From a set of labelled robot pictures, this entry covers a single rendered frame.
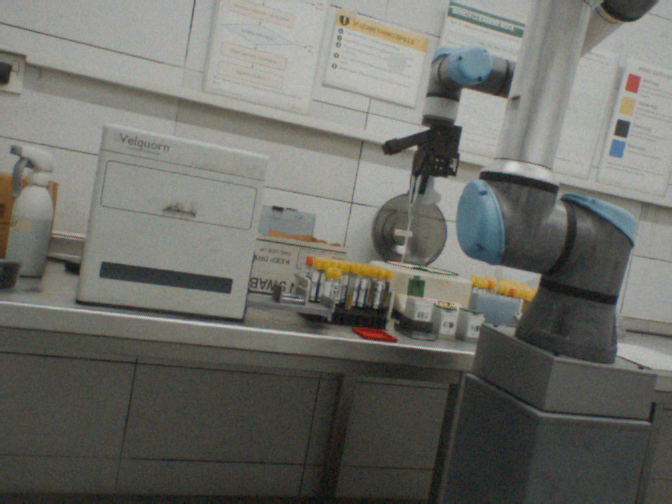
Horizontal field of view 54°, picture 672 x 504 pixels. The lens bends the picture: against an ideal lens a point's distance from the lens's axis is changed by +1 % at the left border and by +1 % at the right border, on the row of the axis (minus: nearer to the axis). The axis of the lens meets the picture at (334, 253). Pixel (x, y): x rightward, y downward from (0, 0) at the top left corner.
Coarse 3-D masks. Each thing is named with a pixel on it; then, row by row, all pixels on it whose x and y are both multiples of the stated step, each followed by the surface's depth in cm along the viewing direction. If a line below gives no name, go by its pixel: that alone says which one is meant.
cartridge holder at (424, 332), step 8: (400, 320) 139; (408, 320) 136; (416, 320) 135; (400, 328) 138; (408, 328) 135; (416, 328) 135; (424, 328) 136; (416, 336) 133; (424, 336) 134; (432, 336) 134
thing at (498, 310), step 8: (472, 296) 151; (480, 296) 148; (488, 296) 148; (496, 296) 150; (472, 304) 150; (480, 304) 148; (488, 304) 148; (496, 304) 149; (504, 304) 149; (512, 304) 150; (488, 312) 149; (496, 312) 149; (504, 312) 149; (512, 312) 150; (488, 320) 149; (496, 320) 149; (504, 320) 150
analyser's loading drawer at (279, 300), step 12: (276, 288) 124; (300, 288) 126; (252, 300) 119; (264, 300) 122; (276, 300) 123; (288, 300) 122; (300, 300) 123; (324, 300) 128; (312, 312) 124; (324, 312) 124
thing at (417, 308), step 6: (408, 300) 138; (414, 300) 136; (420, 300) 136; (426, 300) 137; (408, 306) 138; (414, 306) 135; (420, 306) 135; (426, 306) 136; (432, 306) 136; (408, 312) 137; (414, 312) 135; (420, 312) 135; (426, 312) 136; (414, 318) 135; (420, 318) 136; (426, 318) 136
